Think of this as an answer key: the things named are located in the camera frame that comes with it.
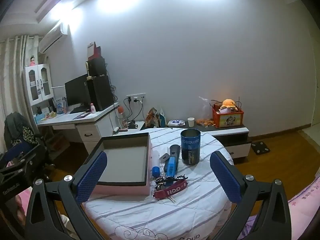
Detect pink printed blanket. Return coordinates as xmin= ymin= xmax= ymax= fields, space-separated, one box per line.
xmin=287 ymin=174 xmax=320 ymax=240

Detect clear plastic bag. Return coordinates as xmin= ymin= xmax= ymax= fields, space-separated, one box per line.
xmin=199 ymin=96 xmax=215 ymax=120

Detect pile of orange peels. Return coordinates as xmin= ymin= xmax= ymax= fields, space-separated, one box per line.
xmin=195 ymin=118 xmax=217 ymax=127

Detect white wall power socket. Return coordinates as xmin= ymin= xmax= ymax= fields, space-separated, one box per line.
xmin=126 ymin=93 xmax=146 ymax=103

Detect white air conditioner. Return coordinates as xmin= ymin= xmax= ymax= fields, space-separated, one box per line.
xmin=38 ymin=22 xmax=68 ymax=54

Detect black computer monitor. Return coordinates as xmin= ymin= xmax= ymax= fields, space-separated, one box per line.
xmin=64 ymin=74 xmax=92 ymax=108

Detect pink storage box black rim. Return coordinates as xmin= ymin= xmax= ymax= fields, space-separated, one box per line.
xmin=85 ymin=132 xmax=153 ymax=196

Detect black speaker box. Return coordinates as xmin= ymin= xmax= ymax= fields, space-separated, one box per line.
xmin=85 ymin=57 xmax=107 ymax=77

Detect black white low cabinet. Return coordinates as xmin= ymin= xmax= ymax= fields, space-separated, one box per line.
xmin=114 ymin=120 xmax=252 ymax=159

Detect black bathroom scale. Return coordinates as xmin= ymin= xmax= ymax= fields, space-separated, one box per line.
xmin=251 ymin=141 xmax=271 ymax=155

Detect black computer tower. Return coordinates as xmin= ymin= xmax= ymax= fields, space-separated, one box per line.
xmin=86 ymin=75 xmax=115 ymax=112

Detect blue white box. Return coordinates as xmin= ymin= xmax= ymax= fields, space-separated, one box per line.
xmin=55 ymin=97 xmax=66 ymax=114

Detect blue tin can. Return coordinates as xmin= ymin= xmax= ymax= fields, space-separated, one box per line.
xmin=180 ymin=129 xmax=201 ymax=166

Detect black hair claw clip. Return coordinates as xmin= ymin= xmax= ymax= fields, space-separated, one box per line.
xmin=154 ymin=175 xmax=188 ymax=188

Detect clear tube blue cap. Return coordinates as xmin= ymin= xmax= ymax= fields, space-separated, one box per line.
xmin=152 ymin=150 xmax=161 ymax=180

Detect black power cables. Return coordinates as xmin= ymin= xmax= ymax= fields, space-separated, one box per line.
xmin=122 ymin=97 xmax=144 ymax=123

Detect cardboard box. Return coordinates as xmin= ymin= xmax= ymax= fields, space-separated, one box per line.
xmin=49 ymin=132 xmax=70 ymax=153

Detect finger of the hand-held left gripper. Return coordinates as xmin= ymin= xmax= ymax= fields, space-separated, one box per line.
xmin=0 ymin=145 xmax=47 ymax=178
xmin=0 ymin=142 xmax=38 ymax=164

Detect white desk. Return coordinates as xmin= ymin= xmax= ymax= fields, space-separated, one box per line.
xmin=36 ymin=102 xmax=120 ymax=157

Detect red key strap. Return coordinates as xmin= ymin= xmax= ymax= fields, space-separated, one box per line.
xmin=153 ymin=179 xmax=188 ymax=203

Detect red desk calendar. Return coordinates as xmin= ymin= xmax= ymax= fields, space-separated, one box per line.
xmin=87 ymin=41 xmax=102 ymax=61

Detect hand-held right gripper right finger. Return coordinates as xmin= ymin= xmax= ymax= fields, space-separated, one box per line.
xmin=209 ymin=151 xmax=293 ymax=240

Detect white glass-door cabinet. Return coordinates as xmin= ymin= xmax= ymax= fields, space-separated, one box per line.
xmin=22 ymin=64 xmax=55 ymax=107

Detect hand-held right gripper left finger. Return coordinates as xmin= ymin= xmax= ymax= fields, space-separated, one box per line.
xmin=25 ymin=151 xmax=108 ymax=240

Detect beige curtain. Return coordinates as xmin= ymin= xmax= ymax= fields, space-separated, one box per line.
xmin=0 ymin=34 xmax=40 ymax=153

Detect colourful snack bag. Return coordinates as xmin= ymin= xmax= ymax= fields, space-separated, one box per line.
xmin=145 ymin=107 xmax=160 ymax=128

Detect red printed box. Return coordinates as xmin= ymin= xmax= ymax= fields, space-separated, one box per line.
xmin=212 ymin=105 xmax=244 ymax=128

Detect black office chair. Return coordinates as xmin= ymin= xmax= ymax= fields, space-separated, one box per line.
xmin=4 ymin=112 xmax=57 ymax=180

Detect black remote control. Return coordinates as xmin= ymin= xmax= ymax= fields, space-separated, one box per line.
xmin=164 ymin=144 xmax=181 ymax=172

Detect orange plush toy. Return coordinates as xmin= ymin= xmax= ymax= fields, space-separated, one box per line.
xmin=220 ymin=99 xmax=238 ymax=112

